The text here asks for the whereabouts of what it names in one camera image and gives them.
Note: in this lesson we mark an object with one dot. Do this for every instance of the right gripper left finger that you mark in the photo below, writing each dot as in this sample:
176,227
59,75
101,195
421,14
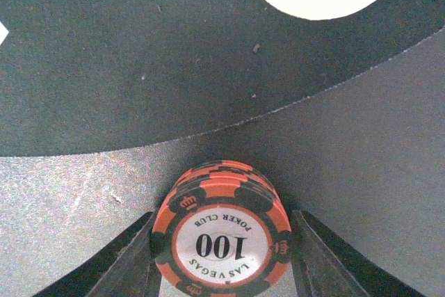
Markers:
81,280

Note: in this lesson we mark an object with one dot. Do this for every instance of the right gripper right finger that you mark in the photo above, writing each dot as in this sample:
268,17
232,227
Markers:
326,266

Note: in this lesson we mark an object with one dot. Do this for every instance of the orange black poker chip stack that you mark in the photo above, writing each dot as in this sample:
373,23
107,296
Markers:
222,231

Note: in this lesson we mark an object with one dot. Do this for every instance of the round black poker mat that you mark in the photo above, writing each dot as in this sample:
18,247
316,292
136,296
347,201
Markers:
82,76

